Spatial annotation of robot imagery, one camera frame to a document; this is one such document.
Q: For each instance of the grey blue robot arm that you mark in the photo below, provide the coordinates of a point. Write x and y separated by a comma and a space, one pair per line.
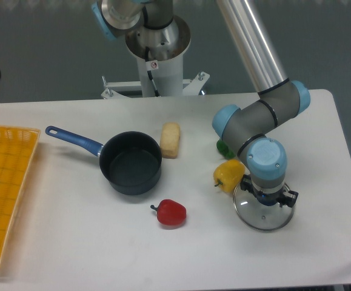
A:
243, 130

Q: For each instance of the dark saucepan blue handle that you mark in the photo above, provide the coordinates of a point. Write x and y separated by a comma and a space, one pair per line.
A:
130, 161

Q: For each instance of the beige bread loaf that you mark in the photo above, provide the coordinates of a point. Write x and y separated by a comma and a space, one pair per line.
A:
169, 142

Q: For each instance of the yellow woven tray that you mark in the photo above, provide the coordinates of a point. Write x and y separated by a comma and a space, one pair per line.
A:
17, 149

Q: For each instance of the green bell pepper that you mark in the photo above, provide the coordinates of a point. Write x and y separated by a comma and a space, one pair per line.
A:
224, 150

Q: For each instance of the yellow bell pepper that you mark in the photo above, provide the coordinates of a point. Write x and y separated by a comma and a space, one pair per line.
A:
228, 175

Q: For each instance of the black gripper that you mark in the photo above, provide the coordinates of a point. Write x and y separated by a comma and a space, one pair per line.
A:
269, 197

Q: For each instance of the glass lid blue knob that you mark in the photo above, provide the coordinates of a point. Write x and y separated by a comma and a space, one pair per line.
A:
258, 216

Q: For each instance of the red bell pepper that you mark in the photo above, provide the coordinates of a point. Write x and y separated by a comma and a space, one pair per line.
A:
170, 212

